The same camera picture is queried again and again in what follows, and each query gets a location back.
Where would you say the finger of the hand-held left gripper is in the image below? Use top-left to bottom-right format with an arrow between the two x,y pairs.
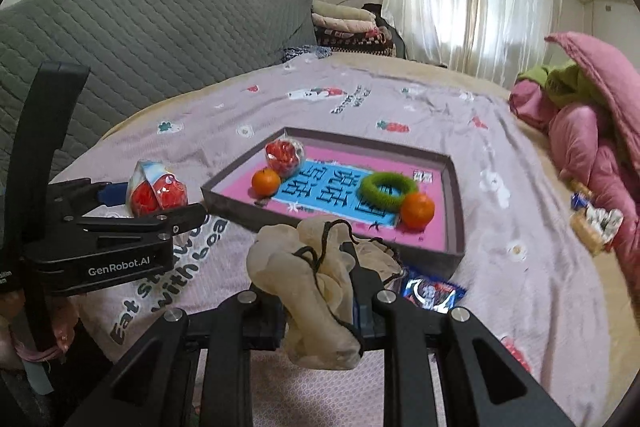
50,179 -> 131,221
65,202 -> 209,239

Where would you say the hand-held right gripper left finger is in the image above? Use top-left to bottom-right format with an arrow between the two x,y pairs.
65,284 -> 288,427

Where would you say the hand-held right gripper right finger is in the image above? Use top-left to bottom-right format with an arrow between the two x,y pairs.
340,241 -> 576,427

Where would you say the red and clear toy egg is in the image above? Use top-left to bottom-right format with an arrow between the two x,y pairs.
264,134 -> 307,180
125,159 -> 190,218

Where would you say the beige drawstring pouch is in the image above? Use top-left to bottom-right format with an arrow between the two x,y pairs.
246,216 -> 406,370

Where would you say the grey cardboard box pink bottom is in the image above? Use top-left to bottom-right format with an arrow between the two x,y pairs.
201,126 -> 467,280

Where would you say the green fuzzy ring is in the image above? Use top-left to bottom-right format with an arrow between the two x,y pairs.
356,172 -> 420,212

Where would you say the blue and red snack packet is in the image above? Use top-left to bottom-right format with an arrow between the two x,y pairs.
400,264 -> 468,312

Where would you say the mandarin orange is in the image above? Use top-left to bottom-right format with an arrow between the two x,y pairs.
251,168 -> 282,198
400,192 -> 436,230

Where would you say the grey quilted headboard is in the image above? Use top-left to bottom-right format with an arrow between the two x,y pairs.
0,0 -> 318,178

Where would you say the pink strawberry printed blanket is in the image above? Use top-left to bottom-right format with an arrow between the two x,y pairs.
50,54 -> 621,427

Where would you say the blue patterned cloth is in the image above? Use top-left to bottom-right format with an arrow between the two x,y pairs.
282,44 -> 333,62

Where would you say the clear biscuit packet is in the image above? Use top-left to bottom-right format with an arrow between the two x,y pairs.
572,212 -> 608,255

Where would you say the dark patterned folded blanket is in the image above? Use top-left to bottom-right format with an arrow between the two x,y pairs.
317,29 -> 396,56

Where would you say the pink folded blanket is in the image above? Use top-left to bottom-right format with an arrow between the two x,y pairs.
315,17 -> 378,35

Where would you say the white printed scrunchie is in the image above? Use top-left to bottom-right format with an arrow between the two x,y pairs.
585,204 -> 625,238

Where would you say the beige folded blanket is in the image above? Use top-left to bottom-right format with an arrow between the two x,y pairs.
312,1 -> 377,22

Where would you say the pink padded garment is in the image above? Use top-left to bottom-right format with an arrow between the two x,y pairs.
509,77 -> 640,268

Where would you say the black bag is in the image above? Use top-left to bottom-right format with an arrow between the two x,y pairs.
362,3 -> 406,58

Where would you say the green garment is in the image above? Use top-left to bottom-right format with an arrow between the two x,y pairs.
517,62 -> 616,108

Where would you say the pink quilted cover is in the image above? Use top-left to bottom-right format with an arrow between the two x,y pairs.
545,32 -> 640,168

